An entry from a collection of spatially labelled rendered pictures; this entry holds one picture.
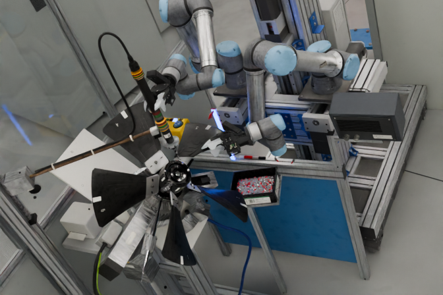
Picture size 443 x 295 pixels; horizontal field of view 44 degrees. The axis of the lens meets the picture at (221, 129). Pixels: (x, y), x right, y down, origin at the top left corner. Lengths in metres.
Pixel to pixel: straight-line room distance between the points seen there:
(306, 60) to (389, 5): 1.45
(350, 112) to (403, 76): 1.77
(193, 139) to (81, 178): 0.50
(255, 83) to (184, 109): 1.34
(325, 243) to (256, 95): 1.02
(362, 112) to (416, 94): 1.70
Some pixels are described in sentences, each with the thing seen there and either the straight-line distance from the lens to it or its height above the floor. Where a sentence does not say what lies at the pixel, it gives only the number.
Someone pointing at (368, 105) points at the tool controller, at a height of 1.24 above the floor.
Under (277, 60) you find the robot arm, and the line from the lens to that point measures 2.13.
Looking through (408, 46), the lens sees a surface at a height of 0.53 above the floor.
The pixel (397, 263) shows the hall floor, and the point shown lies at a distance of 3.20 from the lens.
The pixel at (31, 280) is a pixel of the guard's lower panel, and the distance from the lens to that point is 2.74.
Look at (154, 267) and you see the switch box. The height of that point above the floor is 0.66.
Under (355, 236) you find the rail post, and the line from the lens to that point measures 2.85.
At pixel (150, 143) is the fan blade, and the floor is 1.31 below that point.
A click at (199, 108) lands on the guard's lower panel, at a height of 0.53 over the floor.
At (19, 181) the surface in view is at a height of 1.41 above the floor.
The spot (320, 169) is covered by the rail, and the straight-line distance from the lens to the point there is 2.53.
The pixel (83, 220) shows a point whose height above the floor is 0.97.
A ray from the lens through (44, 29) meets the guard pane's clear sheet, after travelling 2.71.
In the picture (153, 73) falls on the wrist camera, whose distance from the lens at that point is 2.13.
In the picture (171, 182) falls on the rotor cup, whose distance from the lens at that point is 2.16.
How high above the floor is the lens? 2.59
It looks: 36 degrees down
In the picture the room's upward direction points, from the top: 22 degrees counter-clockwise
